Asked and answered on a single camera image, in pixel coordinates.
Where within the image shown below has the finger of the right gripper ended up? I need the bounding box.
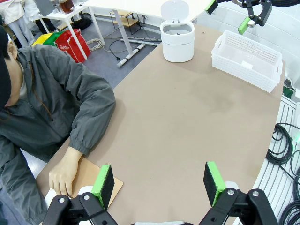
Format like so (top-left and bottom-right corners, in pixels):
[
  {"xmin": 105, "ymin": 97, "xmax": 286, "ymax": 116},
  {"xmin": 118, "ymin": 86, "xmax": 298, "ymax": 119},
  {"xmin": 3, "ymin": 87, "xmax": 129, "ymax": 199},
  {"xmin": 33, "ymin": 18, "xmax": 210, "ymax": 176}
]
[
  {"xmin": 204, "ymin": 0, "xmax": 232, "ymax": 15},
  {"xmin": 237, "ymin": 0, "xmax": 273, "ymax": 36}
]

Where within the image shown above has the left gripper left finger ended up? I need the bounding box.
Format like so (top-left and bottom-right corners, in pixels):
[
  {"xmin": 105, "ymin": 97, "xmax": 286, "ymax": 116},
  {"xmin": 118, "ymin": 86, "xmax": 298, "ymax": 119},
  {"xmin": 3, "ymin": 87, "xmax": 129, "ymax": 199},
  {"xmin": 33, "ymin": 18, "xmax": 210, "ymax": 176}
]
[{"xmin": 42, "ymin": 164, "xmax": 118, "ymax": 225}]

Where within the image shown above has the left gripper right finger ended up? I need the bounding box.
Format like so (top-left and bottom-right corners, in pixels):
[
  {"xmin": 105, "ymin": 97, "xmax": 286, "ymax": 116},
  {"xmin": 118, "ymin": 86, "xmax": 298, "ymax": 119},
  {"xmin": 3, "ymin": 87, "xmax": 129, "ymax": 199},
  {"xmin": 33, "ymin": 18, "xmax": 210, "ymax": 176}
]
[{"xmin": 198, "ymin": 161, "xmax": 278, "ymax": 225}]

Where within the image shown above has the spiral notebook brown cover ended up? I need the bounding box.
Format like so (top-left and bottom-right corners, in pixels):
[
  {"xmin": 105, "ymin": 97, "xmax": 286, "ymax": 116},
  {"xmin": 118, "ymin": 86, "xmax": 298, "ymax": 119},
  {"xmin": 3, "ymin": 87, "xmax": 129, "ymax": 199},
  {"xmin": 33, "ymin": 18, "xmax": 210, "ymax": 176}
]
[{"xmin": 42, "ymin": 156, "xmax": 124, "ymax": 211}]

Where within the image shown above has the person's left forearm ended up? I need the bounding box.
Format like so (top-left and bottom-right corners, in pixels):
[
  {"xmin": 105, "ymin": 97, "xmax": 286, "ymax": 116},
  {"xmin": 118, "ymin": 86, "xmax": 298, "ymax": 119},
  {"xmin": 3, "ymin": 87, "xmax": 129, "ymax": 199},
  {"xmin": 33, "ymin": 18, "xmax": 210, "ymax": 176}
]
[{"xmin": 69, "ymin": 93, "xmax": 117, "ymax": 162}]

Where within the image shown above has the person's right forearm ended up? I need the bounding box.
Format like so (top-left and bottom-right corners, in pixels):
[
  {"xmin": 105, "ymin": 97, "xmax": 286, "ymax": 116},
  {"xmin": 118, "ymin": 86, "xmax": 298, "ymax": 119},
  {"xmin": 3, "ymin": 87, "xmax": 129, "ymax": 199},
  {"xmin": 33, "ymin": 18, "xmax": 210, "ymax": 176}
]
[{"xmin": 0, "ymin": 135, "xmax": 49, "ymax": 225}]

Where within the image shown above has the person's left hand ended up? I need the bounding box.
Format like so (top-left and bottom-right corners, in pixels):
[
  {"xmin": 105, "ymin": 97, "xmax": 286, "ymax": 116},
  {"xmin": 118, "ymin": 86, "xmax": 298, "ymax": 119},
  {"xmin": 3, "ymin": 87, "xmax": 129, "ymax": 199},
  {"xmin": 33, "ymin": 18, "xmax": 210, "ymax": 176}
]
[{"xmin": 48, "ymin": 147, "xmax": 84, "ymax": 197}]

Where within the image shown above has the white perforated plastic basket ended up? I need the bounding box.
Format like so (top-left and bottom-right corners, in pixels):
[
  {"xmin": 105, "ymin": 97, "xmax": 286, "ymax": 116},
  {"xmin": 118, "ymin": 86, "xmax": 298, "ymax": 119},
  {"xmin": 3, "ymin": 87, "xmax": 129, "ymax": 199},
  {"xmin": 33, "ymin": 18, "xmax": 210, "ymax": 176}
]
[{"xmin": 210, "ymin": 30, "xmax": 284, "ymax": 93}]

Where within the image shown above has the white lidded trash bin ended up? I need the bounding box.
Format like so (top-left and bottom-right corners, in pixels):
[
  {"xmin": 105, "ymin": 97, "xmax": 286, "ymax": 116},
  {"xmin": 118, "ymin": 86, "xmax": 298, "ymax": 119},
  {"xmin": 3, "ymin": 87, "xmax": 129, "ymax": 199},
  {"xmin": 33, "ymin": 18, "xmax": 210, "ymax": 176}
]
[{"xmin": 160, "ymin": 0, "xmax": 195, "ymax": 63}]

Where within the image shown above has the white ribbed platform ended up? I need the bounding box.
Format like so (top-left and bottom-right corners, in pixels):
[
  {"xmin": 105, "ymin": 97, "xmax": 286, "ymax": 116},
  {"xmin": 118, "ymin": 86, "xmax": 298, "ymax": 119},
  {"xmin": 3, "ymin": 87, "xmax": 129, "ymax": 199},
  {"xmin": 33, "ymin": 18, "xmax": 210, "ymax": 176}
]
[{"xmin": 234, "ymin": 93, "xmax": 300, "ymax": 225}]

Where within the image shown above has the green plastic part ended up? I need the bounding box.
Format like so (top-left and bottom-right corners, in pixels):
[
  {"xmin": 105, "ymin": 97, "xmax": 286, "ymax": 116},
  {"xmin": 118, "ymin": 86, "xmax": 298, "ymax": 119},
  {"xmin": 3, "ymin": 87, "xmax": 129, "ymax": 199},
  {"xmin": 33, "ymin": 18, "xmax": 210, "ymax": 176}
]
[{"xmin": 282, "ymin": 85, "xmax": 293, "ymax": 99}]

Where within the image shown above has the person in grey jacket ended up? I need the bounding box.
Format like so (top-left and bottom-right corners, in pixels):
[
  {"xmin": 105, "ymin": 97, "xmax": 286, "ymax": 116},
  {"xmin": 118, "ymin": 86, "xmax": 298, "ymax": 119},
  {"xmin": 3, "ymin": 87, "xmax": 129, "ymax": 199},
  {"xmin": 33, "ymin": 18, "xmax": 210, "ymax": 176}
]
[{"xmin": 0, "ymin": 14, "xmax": 117, "ymax": 225}]

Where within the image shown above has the red recycling bag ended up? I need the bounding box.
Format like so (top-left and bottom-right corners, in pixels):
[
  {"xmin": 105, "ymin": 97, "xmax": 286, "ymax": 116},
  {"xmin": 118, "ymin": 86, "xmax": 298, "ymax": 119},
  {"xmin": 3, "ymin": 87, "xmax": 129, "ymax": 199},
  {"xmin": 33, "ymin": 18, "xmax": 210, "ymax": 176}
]
[{"xmin": 55, "ymin": 29, "xmax": 91, "ymax": 63}]

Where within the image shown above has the glass jar brown liquid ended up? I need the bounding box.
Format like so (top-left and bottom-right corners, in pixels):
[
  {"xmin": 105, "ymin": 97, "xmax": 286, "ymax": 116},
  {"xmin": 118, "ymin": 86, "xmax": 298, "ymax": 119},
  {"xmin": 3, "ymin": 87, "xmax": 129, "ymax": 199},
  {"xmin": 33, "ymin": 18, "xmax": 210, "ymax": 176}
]
[{"xmin": 58, "ymin": 0, "xmax": 75, "ymax": 14}]

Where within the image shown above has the small white table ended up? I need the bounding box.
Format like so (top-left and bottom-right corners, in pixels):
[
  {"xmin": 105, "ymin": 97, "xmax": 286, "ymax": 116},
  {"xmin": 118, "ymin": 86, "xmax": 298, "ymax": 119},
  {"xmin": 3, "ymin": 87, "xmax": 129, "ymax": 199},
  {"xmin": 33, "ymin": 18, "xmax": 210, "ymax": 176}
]
[{"xmin": 37, "ymin": 4, "xmax": 105, "ymax": 61}]

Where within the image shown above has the green recycling bag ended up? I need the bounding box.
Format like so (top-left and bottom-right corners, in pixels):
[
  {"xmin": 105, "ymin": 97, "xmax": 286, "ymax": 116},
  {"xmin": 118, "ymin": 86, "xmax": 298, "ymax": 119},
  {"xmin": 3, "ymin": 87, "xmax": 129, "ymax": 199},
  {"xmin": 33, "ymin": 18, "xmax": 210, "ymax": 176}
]
[{"xmin": 43, "ymin": 30, "xmax": 66, "ymax": 47}]

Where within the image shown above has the yellow recycling bag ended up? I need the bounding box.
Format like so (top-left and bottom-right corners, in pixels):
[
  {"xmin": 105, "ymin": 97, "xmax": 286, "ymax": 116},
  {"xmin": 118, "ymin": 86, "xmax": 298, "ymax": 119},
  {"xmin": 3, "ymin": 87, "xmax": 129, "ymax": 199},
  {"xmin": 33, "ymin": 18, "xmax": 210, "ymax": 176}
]
[{"xmin": 31, "ymin": 33, "xmax": 53, "ymax": 47}]

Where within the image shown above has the grey box bin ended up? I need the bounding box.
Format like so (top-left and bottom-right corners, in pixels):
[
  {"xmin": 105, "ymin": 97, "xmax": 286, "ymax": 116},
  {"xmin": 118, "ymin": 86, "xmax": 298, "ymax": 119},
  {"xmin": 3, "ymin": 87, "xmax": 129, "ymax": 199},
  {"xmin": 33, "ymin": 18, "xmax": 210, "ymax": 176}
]
[{"xmin": 34, "ymin": 0, "xmax": 62, "ymax": 17}]

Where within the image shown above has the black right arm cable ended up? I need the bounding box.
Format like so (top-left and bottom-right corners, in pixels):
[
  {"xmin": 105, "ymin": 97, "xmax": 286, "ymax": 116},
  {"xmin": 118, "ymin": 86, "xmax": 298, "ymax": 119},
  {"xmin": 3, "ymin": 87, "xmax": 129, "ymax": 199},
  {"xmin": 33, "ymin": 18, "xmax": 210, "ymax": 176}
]
[{"xmin": 271, "ymin": 0, "xmax": 300, "ymax": 7}]

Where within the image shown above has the black cable bundle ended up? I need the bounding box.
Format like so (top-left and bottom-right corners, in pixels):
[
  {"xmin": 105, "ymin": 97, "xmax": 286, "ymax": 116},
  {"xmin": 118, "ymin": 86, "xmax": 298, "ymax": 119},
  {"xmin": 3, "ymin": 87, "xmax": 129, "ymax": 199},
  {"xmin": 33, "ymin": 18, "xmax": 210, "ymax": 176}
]
[{"xmin": 266, "ymin": 123, "xmax": 300, "ymax": 225}]

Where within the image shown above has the wooden shelf black frame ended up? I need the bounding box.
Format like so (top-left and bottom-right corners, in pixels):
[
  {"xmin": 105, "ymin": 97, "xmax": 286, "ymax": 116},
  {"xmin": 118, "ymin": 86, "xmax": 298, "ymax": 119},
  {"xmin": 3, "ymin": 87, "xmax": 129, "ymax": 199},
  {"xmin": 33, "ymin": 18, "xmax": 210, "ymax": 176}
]
[{"xmin": 109, "ymin": 10, "xmax": 141, "ymax": 36}]

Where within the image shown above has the beige floor cable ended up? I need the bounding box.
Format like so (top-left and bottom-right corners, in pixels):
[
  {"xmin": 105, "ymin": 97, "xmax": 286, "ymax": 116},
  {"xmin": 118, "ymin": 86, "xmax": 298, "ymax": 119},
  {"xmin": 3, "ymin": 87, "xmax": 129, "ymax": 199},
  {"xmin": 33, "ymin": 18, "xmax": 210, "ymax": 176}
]
[{"xmin": 86, "ymin": 35, "xmax": 132, "ymax": 60}]

